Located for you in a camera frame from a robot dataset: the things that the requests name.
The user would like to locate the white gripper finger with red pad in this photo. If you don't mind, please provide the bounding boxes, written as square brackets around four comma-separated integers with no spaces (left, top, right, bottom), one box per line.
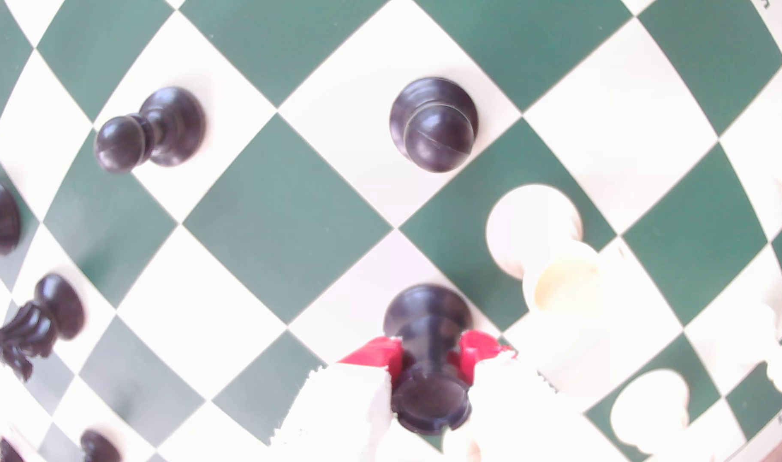
[269,337,406,462]
[443,330,587,462]

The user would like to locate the black chess rook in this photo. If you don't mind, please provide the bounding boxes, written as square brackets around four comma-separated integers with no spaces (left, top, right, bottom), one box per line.
[382,284,475,436]

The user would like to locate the white chess king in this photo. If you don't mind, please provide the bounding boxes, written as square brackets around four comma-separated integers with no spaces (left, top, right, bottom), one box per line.
[609,369,691,456]

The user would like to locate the white chess rook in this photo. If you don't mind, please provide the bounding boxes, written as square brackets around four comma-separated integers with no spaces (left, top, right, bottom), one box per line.
[485,184,604,315]

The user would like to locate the green and white chess mat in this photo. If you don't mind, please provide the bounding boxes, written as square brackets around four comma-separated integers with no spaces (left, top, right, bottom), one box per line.
[0,0,782,462]

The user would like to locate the black chess knight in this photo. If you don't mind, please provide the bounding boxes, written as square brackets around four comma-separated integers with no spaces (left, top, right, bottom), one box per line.
[0,272,86,382]

